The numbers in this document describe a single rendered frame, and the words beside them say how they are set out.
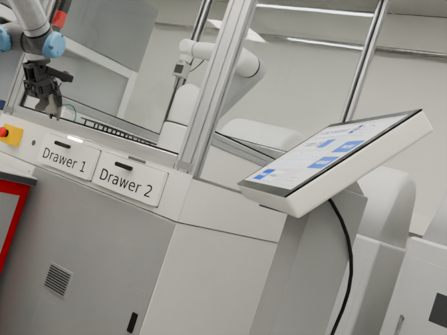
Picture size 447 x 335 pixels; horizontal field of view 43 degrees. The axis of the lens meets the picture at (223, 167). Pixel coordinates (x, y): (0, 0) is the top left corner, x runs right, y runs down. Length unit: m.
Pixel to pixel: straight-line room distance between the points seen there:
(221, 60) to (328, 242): 0.74
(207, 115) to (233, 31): 0.27
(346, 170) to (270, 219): 1.11
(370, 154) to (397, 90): 3.94
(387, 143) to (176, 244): 0.85
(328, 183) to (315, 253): 0.24
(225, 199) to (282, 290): 0.67
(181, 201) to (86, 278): 0.43
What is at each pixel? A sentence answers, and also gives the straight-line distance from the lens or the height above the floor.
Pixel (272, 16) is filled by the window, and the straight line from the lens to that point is 1.93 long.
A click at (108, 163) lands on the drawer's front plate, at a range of 1.92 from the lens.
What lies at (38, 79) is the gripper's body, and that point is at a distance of 1.94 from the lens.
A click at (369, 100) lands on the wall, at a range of 5.08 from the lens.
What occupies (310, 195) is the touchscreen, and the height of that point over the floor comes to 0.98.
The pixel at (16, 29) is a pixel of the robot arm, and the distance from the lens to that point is 1.81.
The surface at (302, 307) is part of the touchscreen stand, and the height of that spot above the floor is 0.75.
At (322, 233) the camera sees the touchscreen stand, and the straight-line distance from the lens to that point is 1.26.
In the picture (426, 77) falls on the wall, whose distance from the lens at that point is 4.98.
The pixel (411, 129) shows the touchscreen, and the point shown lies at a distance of 1.12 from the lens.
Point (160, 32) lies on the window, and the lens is 1.99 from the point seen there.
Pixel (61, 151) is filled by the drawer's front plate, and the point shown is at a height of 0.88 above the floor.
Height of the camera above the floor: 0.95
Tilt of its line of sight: 2 degrees up
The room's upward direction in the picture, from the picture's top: 18 degrees clockwise
